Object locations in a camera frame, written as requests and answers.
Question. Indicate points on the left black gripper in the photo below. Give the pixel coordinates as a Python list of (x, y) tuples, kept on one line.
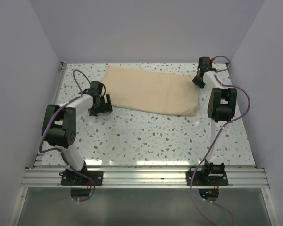
[(106, 107)]

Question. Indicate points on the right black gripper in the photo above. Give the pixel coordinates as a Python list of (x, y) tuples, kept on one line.
[(195, 81)]

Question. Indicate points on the beige cloth wrap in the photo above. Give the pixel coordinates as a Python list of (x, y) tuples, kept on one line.
[(153, 92)]

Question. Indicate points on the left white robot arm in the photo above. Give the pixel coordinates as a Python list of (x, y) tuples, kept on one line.
[(59, 124)]

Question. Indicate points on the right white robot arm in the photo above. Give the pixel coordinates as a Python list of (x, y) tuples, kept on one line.
[(221, 109)]

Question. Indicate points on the left side aluminium rail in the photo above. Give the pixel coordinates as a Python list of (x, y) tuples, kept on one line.
[(60, 79)]

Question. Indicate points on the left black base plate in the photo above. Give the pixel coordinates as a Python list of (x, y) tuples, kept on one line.
[(70, 178)]

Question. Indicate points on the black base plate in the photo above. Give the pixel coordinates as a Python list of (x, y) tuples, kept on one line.
[(70, 178), (207, 177)]

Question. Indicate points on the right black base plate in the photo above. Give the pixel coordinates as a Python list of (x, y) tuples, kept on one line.
[(207, 177)]

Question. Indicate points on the aluminium mounting rail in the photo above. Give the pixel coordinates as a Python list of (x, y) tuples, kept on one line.
[(145, 177)]

